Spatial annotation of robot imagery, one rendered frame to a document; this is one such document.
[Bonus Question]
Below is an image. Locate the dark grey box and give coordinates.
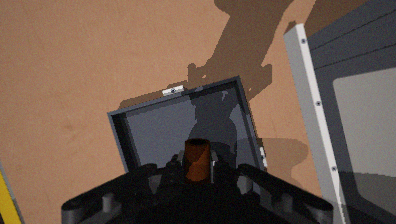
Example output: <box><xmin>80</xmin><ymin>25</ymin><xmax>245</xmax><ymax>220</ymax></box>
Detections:
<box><xmin>306</xmin><ymin>0</ymin><xmax>396</xmax><ymax>224</ymax></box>

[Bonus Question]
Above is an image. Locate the dark grey shallow tray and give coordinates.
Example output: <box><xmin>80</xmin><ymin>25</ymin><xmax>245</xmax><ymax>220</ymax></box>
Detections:
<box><xmin>107</xmin><ymin>76</ymin><xmax>265</xmax><ymax>173</ymax></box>

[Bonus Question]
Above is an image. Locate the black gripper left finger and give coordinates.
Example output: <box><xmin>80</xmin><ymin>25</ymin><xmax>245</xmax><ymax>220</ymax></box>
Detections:
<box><xmin>61</xmin><ymin>150</ymin><xmax>185</xmax><ymax>224</ymax></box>

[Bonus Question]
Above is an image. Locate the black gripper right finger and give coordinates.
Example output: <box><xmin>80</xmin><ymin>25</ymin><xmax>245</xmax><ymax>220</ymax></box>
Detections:
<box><xmin>210</xmin><ymin>150</ymin><xmax>334</xmax><ymax>224</ymax></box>

